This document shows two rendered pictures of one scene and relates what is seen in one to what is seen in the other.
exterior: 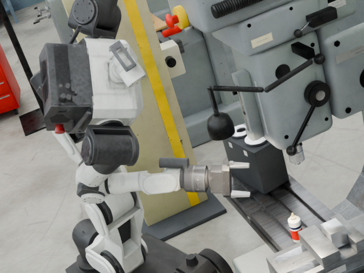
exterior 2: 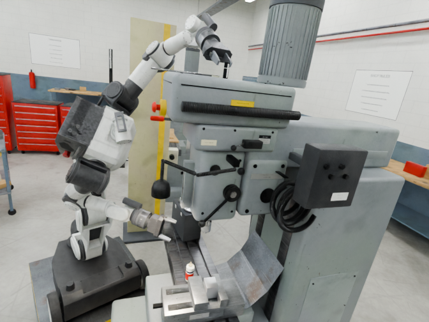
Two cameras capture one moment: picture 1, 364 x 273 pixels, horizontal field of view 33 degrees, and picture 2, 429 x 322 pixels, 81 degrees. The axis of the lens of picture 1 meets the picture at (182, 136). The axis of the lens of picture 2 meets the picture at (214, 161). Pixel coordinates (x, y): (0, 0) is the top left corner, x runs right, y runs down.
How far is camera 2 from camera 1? 0.71 m
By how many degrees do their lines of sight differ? 12
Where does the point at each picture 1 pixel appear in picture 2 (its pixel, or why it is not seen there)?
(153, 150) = (145, 195)
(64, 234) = not seen: hidden behind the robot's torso
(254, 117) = (188, 193)
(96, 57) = (108, 119)
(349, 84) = (253, 195)
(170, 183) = (123, 215)
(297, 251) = (182, 291)
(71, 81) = (81, 124)
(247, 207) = (170, 245)
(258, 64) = (201, 158)
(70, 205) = not seen: hidden behind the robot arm
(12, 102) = not seen: hidden behind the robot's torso
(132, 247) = (97, 244)
